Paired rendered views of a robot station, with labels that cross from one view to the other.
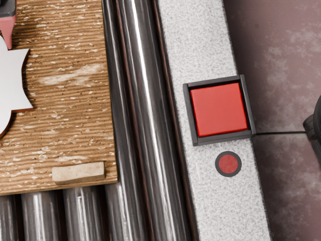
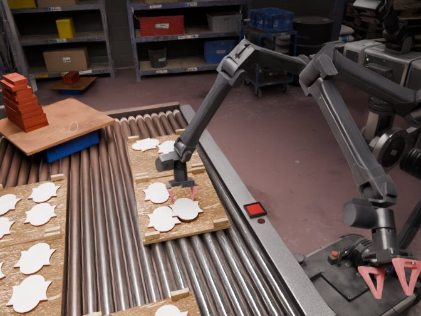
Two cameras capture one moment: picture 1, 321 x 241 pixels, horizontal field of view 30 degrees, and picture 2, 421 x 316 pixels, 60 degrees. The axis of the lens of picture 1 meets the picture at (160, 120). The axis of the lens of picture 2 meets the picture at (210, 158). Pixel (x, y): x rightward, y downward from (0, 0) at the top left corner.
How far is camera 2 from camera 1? 1.04 m
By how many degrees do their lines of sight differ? 42
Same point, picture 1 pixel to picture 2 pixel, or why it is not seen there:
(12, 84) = (196, 207)
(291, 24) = not seen: hidden behind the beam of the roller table
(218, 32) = (249, 196)
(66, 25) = (207, 197)
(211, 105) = (252, 208)
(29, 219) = (207, 238)
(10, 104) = (197, 210)
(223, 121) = (257, 210)
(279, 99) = not seen: hidden behind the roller
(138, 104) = (231, 212)
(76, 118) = (215, 214)
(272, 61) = not seen: hidden behind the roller
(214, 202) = (259, 229)
